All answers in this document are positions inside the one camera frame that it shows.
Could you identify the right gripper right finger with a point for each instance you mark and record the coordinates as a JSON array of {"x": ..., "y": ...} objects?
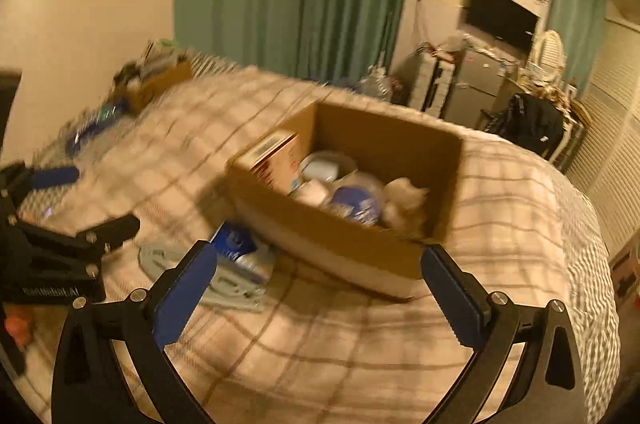
[{"x": 547, "y": 384}]

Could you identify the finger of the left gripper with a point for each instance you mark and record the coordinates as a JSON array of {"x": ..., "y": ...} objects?
[
  {"x": 95, "y": 231},
  {"x": 20, "y": 180}
]

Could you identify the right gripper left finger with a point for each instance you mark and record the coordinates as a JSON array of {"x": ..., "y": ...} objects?
[{"x": 88, "y": 383}]

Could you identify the red white carton box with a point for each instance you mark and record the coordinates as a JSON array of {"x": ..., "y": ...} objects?
[{"x": 275, "y": 160}]

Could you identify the white earbuds case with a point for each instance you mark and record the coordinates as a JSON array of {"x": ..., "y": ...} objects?
[{"x": 327, "y": 166}]

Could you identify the blue lidded round container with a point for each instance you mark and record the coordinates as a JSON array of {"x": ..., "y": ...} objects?
[{"x": 358, "y": 197}]

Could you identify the white tape roll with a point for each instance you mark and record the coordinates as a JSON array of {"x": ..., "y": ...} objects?
[{"x": 313, "y": 193}]

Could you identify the person's left hand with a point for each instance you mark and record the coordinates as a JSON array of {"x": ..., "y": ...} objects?
[{"x": 19, "y": 323}]

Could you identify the blue plastic bottle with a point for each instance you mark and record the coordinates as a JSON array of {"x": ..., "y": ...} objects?
[{"x": 94, "y": 124}]

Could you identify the blue white packet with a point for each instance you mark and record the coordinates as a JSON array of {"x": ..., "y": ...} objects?
[{"x": 239, "y": 249}]

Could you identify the small cardboard box with clutter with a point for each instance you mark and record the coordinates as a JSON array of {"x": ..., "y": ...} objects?
[{"x": 141, "y": 81}]

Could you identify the white louvered wardrobe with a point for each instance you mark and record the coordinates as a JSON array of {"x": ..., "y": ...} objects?
[{"x": 606, "y": 168}]

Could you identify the black bag on chair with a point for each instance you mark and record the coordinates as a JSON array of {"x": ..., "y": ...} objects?
[{"x": 531, "y": 123}]

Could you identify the open brown cardboard box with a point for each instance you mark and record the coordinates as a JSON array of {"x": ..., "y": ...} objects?
[{"x": 375, "y": 258}]

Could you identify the grey mini fridge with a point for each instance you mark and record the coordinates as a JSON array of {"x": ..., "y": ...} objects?
[{"x": 473, "y": 89}]

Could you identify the clear water jug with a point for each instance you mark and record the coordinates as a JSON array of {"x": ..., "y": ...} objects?
[{"x": 376, "y": 84}]

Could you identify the white round mirror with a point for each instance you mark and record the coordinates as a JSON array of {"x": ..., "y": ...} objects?
[{"x": 547, "y": 60}]

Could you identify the white suitcase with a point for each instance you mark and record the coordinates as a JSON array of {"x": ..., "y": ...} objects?
[{"x": 431, "y": 79}]

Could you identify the black wall television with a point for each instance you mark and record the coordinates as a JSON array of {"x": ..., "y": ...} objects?
[{"x": 504, "y": 20}]

